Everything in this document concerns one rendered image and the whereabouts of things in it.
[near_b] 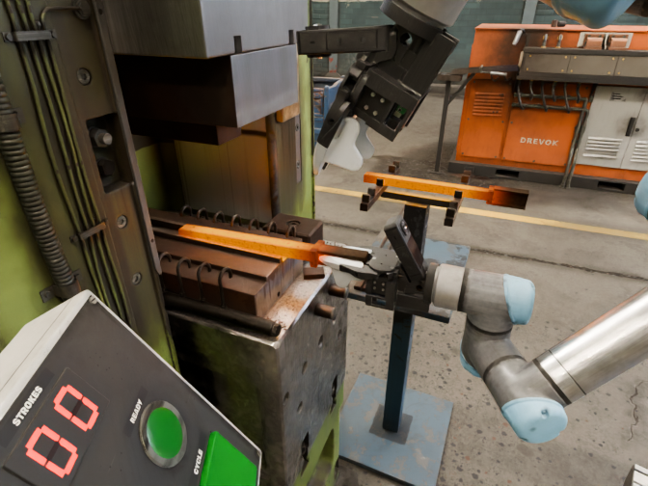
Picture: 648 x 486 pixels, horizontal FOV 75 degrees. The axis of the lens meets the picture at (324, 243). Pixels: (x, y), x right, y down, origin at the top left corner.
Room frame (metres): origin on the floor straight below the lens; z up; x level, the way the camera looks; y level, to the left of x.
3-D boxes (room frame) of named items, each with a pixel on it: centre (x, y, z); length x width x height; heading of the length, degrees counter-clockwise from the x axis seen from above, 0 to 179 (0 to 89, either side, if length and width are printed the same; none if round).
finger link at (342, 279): (0.65, -0.03, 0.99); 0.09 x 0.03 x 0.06; 71
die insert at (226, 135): (0.81, 0.31, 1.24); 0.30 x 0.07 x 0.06; 68
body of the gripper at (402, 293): (0.63, -0.14, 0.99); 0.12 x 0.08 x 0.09; 68
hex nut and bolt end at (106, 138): (0.57, 0.30, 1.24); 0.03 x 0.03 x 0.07; 68
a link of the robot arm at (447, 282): (0.60, -0.21, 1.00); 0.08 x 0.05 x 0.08; 158
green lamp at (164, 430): (0.25, 0.14, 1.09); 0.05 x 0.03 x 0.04; 158
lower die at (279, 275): (0.77, 0.28, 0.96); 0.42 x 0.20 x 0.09; 68
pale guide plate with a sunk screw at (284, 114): (1.04, 0.09, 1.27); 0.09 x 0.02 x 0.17; 158
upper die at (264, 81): (0.77, 0.28, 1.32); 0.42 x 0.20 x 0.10; 68
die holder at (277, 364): (0.83, 0.27, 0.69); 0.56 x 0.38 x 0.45; 68
